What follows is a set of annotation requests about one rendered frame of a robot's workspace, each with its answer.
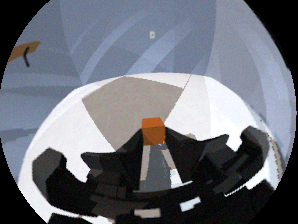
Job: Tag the small orange block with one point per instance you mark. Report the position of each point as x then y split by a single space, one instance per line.
153 131

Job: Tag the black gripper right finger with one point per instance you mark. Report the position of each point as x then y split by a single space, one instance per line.
187 153

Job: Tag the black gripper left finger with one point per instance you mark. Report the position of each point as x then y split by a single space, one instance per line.
126 160

